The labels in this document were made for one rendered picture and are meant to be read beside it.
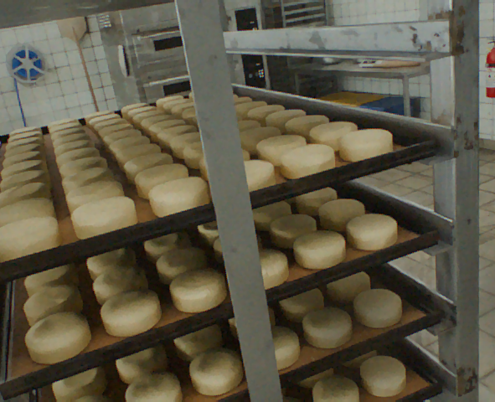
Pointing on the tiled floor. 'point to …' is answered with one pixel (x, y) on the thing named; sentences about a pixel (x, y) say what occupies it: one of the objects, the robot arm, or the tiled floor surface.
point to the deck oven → (168, 51)
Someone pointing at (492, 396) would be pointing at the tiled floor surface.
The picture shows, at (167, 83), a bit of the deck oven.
